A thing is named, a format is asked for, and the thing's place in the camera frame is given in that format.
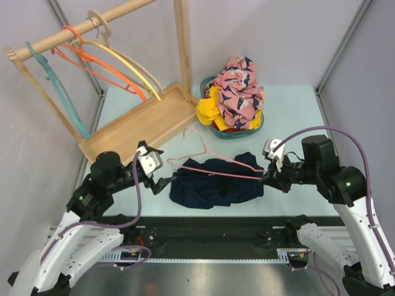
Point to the yellow hanger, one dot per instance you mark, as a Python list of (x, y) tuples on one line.
[(147, 85)]

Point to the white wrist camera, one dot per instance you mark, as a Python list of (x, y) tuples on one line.
[(274, 151), (150, 160)]

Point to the wooden clothes rack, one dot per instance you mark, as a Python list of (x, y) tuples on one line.
[(156, 120)]

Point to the yellow garment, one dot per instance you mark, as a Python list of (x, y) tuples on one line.
[(210, 108)]

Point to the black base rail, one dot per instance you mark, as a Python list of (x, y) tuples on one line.
[(219, 238)]

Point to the pink patterned garment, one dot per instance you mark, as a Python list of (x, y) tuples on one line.
[(239, 73)]

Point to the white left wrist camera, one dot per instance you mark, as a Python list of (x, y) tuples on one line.
[(150, 160)]

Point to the navy blue shorts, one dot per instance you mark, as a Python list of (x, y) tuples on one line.
[(202, 191)]

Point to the orange hanger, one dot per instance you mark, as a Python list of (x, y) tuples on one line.
[(88, 58)]

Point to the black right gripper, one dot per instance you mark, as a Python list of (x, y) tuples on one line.
[(273, 177)]

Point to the beige wooden hanger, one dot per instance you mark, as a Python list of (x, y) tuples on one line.
[(132, 61)]

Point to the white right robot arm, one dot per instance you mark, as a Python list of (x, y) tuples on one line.
[(369, 270)]

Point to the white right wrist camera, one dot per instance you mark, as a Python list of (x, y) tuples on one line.
[(274, 151)]

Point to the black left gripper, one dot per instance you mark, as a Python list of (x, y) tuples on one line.
[(160, 184)]

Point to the grey slotted cable duct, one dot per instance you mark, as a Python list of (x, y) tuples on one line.
[(282, 256)]

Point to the teal laundry basket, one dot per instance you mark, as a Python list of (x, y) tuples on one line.
[(230, 133)]

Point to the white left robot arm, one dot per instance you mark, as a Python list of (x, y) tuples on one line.
[(84, 235)]

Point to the teal hanger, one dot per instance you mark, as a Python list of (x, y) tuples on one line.
[(61, 92)]

